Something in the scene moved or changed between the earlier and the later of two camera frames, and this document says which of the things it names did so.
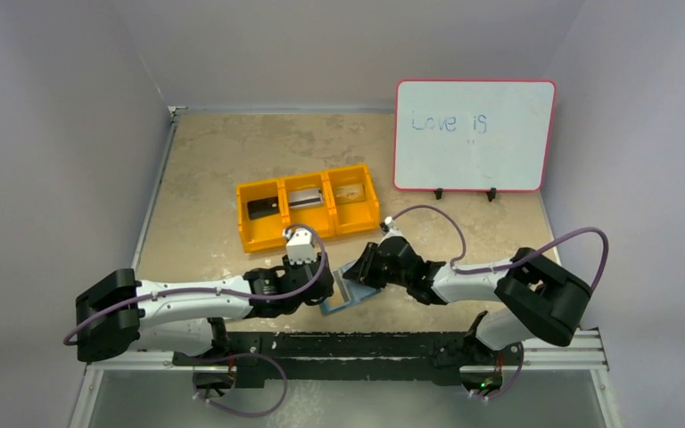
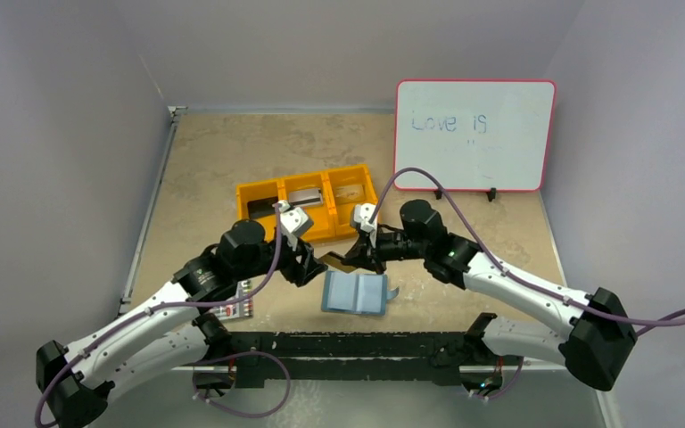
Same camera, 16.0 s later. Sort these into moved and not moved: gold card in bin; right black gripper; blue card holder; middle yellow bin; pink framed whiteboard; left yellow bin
Moved: blue card holder; right black gripper
Not moved: gold card in bin; left yellow bin; pink framed whiteboard; middle yellow bin
